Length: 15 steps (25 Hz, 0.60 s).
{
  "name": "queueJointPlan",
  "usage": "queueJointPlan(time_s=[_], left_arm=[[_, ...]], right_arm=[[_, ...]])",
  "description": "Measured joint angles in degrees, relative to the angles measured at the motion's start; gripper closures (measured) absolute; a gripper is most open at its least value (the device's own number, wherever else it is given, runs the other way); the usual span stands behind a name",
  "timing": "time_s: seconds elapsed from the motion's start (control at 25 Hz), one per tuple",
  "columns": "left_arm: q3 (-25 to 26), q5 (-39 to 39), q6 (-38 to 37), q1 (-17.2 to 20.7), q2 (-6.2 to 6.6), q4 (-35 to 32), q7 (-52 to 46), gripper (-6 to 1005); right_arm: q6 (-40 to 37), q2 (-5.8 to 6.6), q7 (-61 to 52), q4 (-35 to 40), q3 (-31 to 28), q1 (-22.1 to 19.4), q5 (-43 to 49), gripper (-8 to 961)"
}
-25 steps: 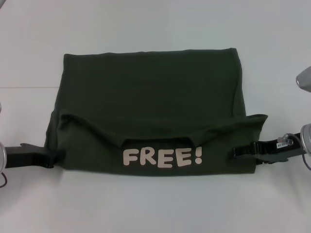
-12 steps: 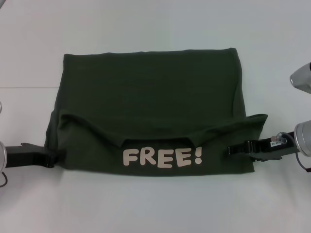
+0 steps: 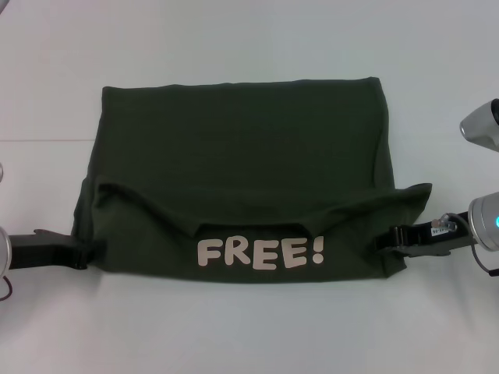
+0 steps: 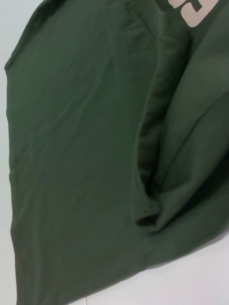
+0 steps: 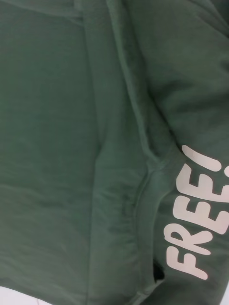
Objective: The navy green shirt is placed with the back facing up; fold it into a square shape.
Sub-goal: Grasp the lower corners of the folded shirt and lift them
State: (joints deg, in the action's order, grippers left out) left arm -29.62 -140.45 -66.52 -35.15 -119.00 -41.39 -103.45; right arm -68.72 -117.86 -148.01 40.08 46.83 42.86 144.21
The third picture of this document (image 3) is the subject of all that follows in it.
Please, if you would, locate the dark green shirt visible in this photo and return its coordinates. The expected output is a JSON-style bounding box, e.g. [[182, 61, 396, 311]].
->
[[72, 76, 433, 288]]

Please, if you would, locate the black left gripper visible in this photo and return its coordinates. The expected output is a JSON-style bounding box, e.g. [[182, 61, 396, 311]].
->
[[6, 228, 108, 272]]

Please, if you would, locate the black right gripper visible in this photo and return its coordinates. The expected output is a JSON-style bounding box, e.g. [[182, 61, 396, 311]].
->
[[373, 210, 475, 259]]

